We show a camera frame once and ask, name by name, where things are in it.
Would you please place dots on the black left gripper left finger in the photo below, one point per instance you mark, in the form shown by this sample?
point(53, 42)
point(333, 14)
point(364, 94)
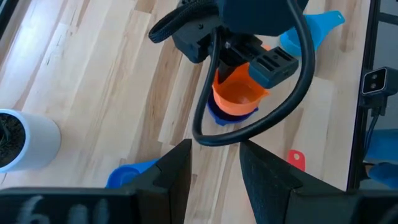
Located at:
point(168, 186)

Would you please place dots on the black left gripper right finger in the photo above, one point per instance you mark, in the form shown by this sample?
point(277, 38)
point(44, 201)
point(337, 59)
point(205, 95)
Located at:
point(273, 193)

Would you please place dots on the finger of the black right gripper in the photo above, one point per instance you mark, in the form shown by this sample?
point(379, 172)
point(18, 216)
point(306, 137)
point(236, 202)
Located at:
point(224, 73)

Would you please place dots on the orange measuring cup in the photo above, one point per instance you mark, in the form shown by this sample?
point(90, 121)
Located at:
point(239, 99)

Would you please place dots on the red measuring cup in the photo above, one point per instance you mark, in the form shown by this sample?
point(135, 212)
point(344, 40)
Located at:
point(297, 161)

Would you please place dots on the blue measuring cup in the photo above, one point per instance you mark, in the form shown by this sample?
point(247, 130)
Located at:
point(124, 175)

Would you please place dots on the purple measuring cup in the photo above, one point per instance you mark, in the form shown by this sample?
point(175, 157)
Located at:
point(224, 119)

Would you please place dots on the teal measuring cup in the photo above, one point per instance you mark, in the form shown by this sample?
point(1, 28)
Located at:
point(323, 25)

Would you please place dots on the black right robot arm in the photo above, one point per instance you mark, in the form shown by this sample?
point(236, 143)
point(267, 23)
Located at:
point(258, 15)

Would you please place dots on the white plant pot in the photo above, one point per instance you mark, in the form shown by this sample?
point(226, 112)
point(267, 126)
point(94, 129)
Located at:
point(40, 140)

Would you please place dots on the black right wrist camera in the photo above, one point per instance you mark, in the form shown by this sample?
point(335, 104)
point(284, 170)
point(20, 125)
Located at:
point(273, 67)

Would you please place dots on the black table-level camera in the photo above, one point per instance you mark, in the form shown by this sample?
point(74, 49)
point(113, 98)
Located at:
point(374, 81)

